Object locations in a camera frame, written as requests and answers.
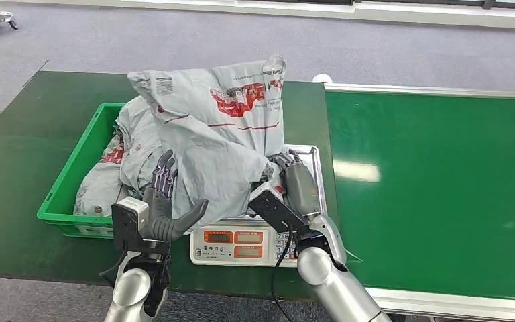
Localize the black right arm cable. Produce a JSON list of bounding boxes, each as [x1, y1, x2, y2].
[[270, 225, 295, 322]]

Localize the green plastic crate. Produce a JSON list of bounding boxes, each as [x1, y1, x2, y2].
[[36, 102, 128, 239]]

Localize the plain grey mailer package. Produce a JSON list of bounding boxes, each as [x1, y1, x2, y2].
[[115, 95, 170, 197]]

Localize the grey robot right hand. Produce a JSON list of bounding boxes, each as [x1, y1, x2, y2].
[[268, 151, 322, 221]]

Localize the green conveyor belt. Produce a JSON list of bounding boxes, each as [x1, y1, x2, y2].
[[312, 82, 515, 322]]

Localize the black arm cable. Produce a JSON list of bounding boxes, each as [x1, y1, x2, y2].
[[98, 250, 128, 286], [270, 225, 295, 322]]

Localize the white scale with steel tray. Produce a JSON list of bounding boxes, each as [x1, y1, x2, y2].
[[189, 144, 329, 268]]

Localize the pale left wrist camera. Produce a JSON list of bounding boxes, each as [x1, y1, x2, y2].
[[111, 197, 150, 252]]

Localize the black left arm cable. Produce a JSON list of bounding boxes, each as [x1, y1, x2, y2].
[[98, 250, 128, 286]]

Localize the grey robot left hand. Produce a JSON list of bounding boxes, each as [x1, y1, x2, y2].
[[139, 149, 209, 244]]

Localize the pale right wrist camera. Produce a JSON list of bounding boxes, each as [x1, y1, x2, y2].
[[247, 183, 308, 235]]

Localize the large grey mailer package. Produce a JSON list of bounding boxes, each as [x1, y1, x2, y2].
[[127, 54, 288, 235]]

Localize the grey red-printed mailer package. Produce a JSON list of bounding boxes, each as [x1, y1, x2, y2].
[[72, 131, 128, 218]]

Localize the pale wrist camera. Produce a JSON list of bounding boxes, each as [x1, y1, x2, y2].
[[247, 183, 308, 235], [111, 197, 150, 252]]

